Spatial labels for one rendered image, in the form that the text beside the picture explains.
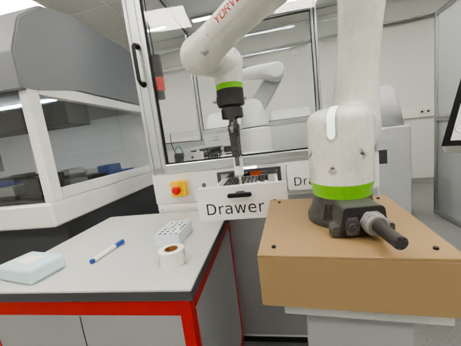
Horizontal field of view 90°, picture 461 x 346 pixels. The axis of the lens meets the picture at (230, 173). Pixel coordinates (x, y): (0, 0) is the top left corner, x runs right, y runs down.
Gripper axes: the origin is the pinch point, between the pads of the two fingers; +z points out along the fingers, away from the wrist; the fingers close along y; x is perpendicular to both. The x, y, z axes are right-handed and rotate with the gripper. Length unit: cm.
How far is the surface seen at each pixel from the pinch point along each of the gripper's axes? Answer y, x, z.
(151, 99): -23, -39, -32
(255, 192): 10.7, 5.7, 7.8
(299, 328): -24, 18, 86
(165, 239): 14.9, -24.4, 19.9
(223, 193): 10.7, -4.5, 7.4
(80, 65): -31, -79, -56
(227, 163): -23.3, -8.0, 0.7
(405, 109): -320, 224, -25
